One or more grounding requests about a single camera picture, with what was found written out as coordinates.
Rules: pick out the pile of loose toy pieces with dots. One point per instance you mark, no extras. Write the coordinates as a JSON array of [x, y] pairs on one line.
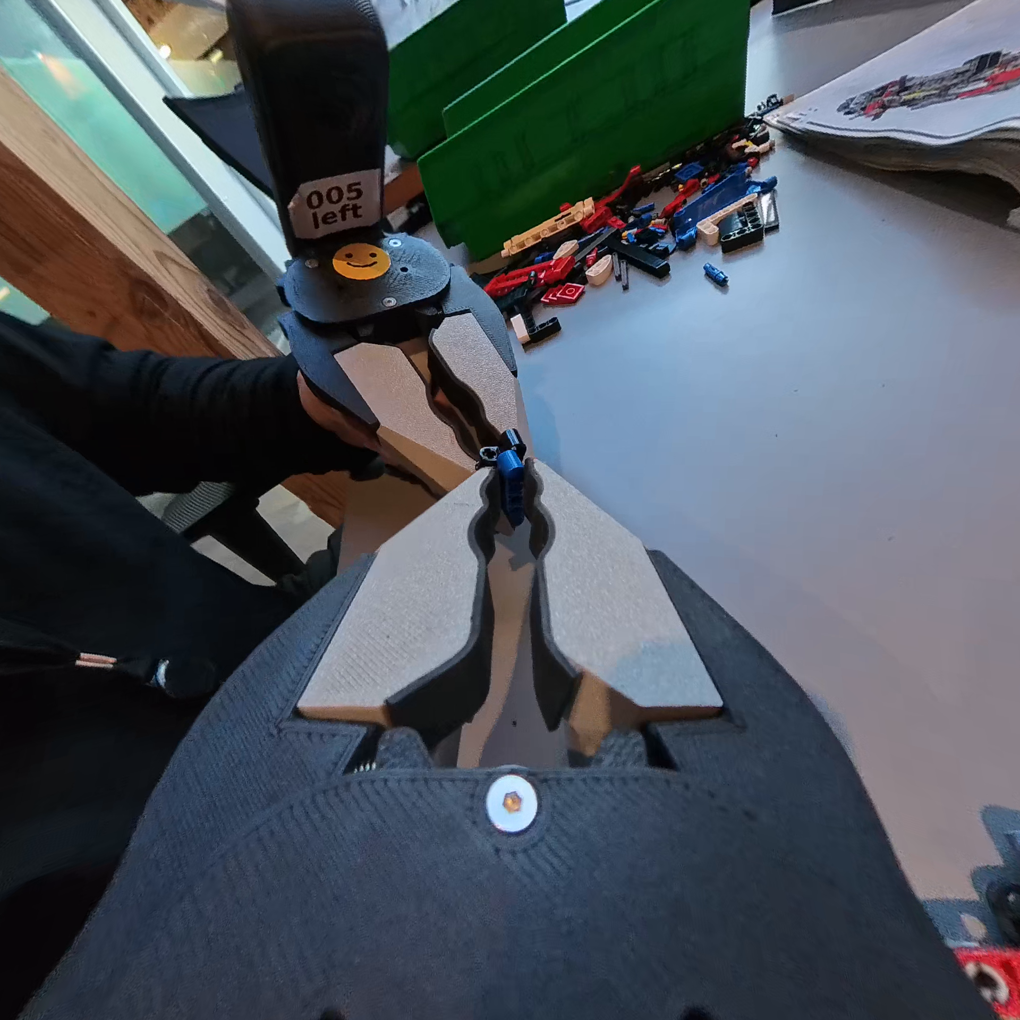
[[621, 231]]

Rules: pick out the partly built toy car chassis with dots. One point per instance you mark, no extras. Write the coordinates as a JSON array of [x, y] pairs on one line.
[[984, 968]]

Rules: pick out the wooden beam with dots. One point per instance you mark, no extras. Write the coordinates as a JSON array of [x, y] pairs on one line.
[[80, 263]]

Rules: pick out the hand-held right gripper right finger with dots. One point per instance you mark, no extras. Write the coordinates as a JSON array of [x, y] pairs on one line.
[[621, 621]]

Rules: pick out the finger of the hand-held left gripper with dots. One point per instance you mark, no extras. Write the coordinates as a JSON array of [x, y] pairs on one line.
[[478, 358], [398, 406]]

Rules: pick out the green plastic bin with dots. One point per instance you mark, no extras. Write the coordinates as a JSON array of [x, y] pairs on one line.
[[598, 119], [462, 64]]

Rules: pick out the person's left hand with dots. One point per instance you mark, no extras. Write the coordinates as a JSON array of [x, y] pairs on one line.
[[335, 414]]

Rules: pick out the wooden table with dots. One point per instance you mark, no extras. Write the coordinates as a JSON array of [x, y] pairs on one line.
[[402, 187]]

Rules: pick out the open building instruction booklet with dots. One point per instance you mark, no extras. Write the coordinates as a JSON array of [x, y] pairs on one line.
[[916, 95]]

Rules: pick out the blue L-shaped toy beam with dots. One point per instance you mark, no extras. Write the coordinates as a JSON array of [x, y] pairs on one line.
[[510, 486]]

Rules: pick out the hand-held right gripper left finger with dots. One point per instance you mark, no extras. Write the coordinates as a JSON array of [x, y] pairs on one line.
[[398, 621]]

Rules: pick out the black mesh office chair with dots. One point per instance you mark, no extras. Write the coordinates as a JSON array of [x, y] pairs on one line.
[[199, 506]]

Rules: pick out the small blue toy pin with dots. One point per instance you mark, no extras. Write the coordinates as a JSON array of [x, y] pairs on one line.
[[715, 273]]

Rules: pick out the small black toy connector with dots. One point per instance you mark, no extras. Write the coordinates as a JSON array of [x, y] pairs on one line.
[[506, 442]]

